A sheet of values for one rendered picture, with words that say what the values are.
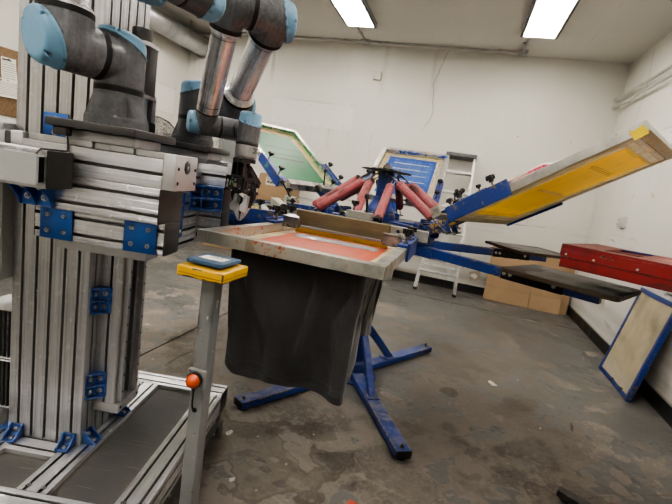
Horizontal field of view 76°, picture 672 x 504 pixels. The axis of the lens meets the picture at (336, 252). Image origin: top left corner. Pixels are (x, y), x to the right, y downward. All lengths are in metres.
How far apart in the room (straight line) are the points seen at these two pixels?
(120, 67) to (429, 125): 5.01
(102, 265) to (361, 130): 4.90
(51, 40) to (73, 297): 0.76
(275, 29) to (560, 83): 4.96
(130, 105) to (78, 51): 0.16
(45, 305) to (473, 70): 5.38
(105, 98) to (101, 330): 0.76
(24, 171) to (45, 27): 0.31
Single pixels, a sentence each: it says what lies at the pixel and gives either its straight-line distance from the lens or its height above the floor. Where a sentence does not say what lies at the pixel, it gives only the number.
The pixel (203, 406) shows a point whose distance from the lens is 1.27.
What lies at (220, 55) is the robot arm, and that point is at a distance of 1.47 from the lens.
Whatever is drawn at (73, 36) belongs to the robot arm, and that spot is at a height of 1.43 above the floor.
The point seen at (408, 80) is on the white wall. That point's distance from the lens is 6.09.
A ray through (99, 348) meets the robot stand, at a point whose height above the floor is 0.55.
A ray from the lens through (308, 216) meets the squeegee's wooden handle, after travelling 1.83.
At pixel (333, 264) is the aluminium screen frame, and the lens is 1.19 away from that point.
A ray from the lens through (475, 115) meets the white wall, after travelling 5.95.
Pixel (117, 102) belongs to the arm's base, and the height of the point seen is 1.32.
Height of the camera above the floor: 1.22
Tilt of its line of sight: 10 degrees down
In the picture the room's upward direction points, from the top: 9 degrees clockwise
